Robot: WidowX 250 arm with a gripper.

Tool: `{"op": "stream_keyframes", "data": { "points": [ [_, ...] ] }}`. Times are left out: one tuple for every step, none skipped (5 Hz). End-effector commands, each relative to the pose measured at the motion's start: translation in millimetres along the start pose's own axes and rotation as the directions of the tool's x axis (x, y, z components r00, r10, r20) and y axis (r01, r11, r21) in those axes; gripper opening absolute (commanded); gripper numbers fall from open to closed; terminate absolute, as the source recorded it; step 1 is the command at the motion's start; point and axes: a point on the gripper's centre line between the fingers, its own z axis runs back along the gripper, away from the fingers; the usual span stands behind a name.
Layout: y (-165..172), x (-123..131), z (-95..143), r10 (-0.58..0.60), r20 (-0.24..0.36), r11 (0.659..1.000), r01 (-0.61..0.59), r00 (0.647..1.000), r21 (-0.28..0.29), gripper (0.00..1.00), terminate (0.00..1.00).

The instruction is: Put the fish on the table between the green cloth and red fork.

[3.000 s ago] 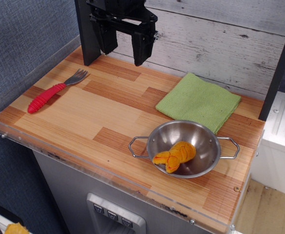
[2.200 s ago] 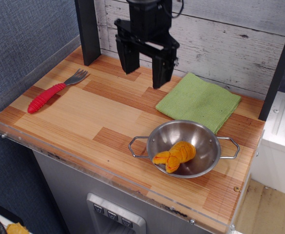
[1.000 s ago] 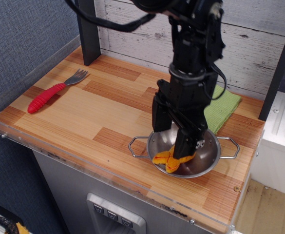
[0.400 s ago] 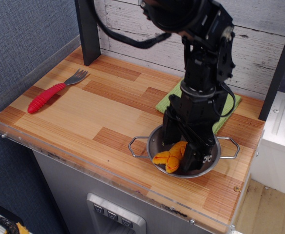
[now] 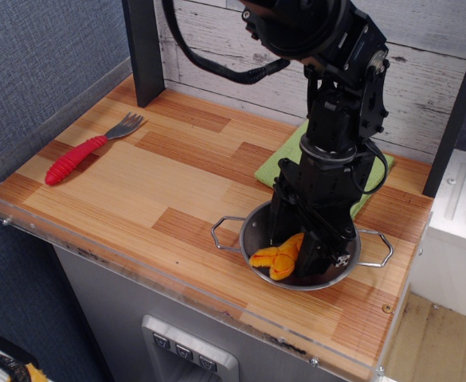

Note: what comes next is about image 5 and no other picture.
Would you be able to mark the yellow object bottom left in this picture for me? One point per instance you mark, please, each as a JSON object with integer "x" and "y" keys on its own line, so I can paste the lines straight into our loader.
{"x": 35, "y": 374}

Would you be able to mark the black vertical post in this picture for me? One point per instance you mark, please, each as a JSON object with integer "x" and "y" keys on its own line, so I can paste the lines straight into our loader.
{"x": 144, "y": 48}
{"x": 447, "y": 143}

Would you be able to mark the black vertical post left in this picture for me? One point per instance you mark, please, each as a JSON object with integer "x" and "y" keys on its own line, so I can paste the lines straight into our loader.
{"x": 144, "y": 48}

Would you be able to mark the stainless steel two-handled bowl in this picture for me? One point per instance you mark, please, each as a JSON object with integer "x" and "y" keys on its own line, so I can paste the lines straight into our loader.
{"x": 254, "y": 236}

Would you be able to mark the clear acrylic table guard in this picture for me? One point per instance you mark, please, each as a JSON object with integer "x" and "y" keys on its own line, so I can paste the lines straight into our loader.
{"x": 144, "y": 205}

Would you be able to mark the orange plush toy fish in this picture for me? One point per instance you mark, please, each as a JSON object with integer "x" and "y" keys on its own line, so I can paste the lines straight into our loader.
{"x": 281, "y": 260}

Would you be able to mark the black vertical post right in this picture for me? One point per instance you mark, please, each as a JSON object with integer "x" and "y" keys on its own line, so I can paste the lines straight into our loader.
{"x": 447, "y": 143}

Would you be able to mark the grey toy fridge cabinet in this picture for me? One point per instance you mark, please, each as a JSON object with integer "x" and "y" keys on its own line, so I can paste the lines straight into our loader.
{"x": 146, "y": 334}

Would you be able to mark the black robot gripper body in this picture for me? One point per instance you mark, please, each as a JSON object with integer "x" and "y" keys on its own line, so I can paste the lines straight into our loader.
{"x": 326, "y": 192}

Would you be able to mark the fork with red handle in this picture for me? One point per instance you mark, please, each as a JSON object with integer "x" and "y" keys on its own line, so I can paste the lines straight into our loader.
{"x": 66, "y": 163}

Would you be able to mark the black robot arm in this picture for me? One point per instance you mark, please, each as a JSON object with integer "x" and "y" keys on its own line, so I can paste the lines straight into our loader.
{"x": 344, "y": 56}

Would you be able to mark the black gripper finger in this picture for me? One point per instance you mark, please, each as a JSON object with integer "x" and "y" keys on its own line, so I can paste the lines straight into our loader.
{"x": 284, "y": 220}
{"x": 314, "y": 256}

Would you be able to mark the white toy sink unit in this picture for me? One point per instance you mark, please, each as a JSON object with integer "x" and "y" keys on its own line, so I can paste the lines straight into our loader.
{"x": 438, "y": 272}

